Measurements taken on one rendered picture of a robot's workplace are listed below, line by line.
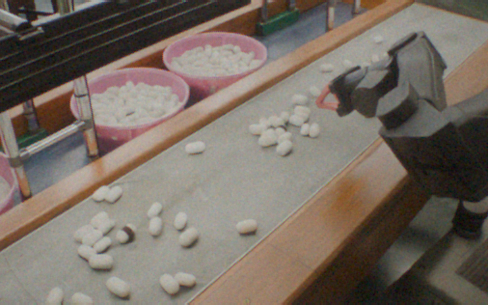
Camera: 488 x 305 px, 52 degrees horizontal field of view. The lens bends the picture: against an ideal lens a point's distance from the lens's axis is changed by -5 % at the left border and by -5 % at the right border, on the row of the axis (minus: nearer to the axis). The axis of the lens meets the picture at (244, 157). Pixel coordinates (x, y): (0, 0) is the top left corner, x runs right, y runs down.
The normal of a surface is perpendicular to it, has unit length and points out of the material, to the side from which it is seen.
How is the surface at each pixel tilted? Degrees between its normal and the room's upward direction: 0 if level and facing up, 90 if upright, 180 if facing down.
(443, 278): 0
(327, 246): 0
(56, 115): 90
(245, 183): 0
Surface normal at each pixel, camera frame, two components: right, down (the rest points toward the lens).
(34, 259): 0.00, -0.81
